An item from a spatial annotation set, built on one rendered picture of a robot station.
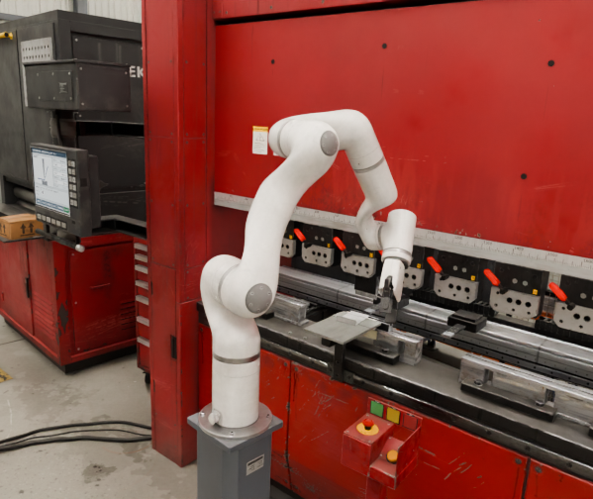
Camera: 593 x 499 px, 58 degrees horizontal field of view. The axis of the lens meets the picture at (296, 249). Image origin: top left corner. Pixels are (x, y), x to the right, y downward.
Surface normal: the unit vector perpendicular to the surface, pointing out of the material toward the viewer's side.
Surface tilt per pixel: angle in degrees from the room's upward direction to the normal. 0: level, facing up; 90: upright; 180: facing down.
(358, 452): 90
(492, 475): 90
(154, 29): 90
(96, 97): 90
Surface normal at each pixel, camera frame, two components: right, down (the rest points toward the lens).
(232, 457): 0.00, 0.24
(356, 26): -0.63, 0.16
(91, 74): 0.74, 0.19
